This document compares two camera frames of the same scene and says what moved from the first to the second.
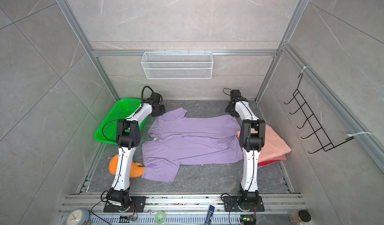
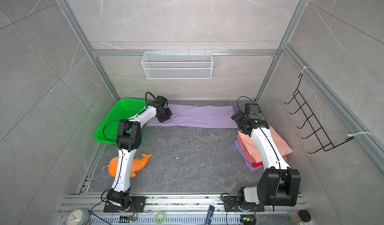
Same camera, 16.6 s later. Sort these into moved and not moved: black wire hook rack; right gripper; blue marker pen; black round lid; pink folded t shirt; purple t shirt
Moved: right gripper; purple t shirt
Not moved: black round lid; pink folded t shirt; blue marker pen; black wire hook rack
